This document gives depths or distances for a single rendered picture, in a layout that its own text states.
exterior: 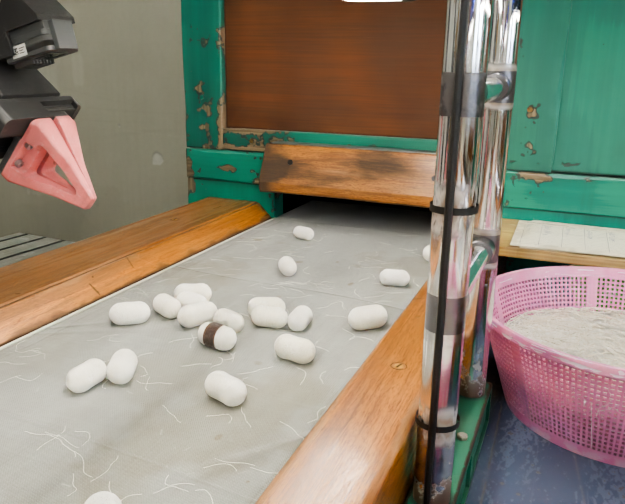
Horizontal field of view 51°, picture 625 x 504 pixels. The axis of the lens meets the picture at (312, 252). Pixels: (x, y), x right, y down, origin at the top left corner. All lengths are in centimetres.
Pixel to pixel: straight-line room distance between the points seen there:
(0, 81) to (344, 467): 42
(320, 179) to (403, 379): 51
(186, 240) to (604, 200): 54
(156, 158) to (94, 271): 154
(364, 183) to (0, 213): 210
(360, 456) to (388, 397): 7
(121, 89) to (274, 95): 133
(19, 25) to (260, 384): 34
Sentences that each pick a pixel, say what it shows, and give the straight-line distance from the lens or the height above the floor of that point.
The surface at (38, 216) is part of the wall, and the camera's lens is 268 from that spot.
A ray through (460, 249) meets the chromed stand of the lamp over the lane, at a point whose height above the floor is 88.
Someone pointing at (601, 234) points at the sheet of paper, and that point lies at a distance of 87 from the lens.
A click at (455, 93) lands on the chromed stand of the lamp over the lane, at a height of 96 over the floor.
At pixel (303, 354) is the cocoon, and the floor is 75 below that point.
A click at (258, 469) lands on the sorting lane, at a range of 41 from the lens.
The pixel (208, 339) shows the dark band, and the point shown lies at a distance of 56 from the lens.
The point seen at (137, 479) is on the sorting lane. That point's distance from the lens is 42.
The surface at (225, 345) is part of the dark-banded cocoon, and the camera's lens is 55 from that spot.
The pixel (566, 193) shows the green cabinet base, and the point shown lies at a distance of 92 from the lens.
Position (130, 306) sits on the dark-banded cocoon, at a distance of 62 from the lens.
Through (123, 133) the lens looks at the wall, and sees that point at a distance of 231.
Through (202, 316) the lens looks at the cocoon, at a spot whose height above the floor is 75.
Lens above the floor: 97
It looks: 16 degrees down
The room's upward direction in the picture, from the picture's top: 1 degrees clockwise
